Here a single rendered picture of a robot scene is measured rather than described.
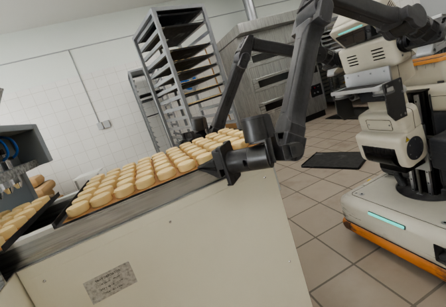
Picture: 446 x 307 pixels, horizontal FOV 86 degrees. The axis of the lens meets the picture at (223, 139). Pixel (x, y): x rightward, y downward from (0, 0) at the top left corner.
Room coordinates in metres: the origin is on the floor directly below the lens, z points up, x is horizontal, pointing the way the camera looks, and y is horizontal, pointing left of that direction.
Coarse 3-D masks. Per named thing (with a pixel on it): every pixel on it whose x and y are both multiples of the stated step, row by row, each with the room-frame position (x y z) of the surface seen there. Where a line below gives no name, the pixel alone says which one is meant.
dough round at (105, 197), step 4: (104, 192) 0.60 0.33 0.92; (108, 192) 0.59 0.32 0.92; (96, 196) 0.59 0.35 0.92; (100, 196) 0.58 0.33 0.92; (104, 196) 0.57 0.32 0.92; (108, 196) 0.58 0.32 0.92; (92, 200) 0.56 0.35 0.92; (96, 200) 0.56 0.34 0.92; (100, 200) 0.56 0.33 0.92; (104, 200) 0.57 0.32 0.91; (108, 200) 0.57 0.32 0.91; (92, 204) 0.56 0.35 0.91; (96, 204) 0.56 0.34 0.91; (100, 204) 0.56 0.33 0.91; (104, 204) 0.57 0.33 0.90
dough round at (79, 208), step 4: (84, 200) 0.59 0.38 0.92; (76, 204) 0.58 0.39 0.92; (80, 204) 0.56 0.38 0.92; (84, 204) 0.56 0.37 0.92; (88, 204) 0.57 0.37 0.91; (68, 208) 0.56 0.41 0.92; (72, 208) 0.55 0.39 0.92; (76, 208) 0.55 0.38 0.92; (80, 208) 0.55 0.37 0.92; (84, 208) 0.56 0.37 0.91; (88, 208) 0.57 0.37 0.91; (68, 212) 0.55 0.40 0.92; (72, 212) 0.54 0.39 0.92; (76, 212) 0.55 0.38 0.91; (80, 212) 0.55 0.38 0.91; (68, 216) 0.55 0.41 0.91; (72, 216) 0.54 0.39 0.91
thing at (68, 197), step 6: (60, 198) 0.80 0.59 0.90; (66, 198) 0.80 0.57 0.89; (54, 204) 0.79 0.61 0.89; (60, 204) 0.79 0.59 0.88; (66, 204) 0.80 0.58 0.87; (48, 210) 0.78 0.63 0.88; (54, 210) 0.78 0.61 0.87; (60, 210) 0.79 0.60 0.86; (42, 216) 0.77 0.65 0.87; (48, 216) 0.78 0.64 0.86; (54, 216) 0.78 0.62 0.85; (36, 222) 0.77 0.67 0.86; (42, 222) 0.77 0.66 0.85; (30, 228) 0.76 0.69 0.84
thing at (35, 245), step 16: (192, 176) 0.64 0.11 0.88; (208, 176) 0.65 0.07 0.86; (224, 176) 0.67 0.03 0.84; (160, 192) 0.61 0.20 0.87; (176, 192) 0.62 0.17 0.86; (112, 208) 0.58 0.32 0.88; (128, 208) 0.59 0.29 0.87; (144, 208) 0.60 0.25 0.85; (80, 224) 0.55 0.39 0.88; (96, 224) 0.56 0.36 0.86; (112, 224) 0.57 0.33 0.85; (32, 240) 0.52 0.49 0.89; (48, 240) 0.53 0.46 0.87; (64, 240) 0.54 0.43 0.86; (80, 240) 0.55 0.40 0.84; (0, 256) 0.50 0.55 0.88; (16, 256) 0.51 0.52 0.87; (32, 256) 0.52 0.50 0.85
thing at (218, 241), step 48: (192, 192) 0.63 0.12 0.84; (240, 192) 0.67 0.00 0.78; (96, 240) 0.55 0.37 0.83; (144, 240) 0.58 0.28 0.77; (192, 240) 0.61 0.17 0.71; (240, 240) 0.65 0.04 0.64; (288, 240) 0.70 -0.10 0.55; (48, 288) 0.51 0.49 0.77; (96, 288) 0.53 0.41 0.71; (144, 288) 0.56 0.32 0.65; (192, 288) 0.60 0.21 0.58; (240, 288) 0.64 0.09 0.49; (288, 288) 0.68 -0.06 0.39
